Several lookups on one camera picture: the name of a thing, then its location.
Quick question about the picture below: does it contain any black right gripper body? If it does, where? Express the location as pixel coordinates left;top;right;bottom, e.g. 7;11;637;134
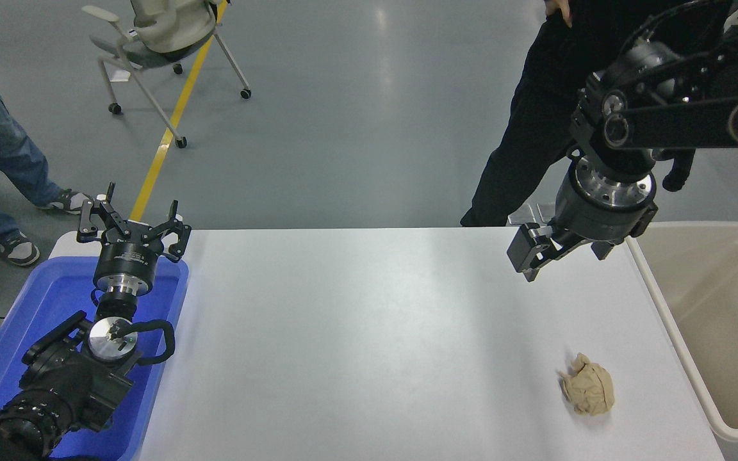
553;173;657;244

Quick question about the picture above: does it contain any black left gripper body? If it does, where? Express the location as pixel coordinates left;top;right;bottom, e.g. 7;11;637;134
94;221;167;284

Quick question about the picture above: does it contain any person's hand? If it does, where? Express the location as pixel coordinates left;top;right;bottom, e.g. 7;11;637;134
545;0;573;28

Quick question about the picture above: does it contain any blue plastic tray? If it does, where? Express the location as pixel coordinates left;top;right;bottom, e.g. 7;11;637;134
0;256;190;461

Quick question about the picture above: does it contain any large pale bin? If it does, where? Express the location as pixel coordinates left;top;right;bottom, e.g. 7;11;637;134
625;221;738;444

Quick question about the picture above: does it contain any crumpled tan paper ball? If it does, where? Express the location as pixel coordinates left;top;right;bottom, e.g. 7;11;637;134
558;353;616;417

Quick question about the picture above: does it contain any white wheeled office chair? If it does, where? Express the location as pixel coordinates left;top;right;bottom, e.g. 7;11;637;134
82;0;253;149

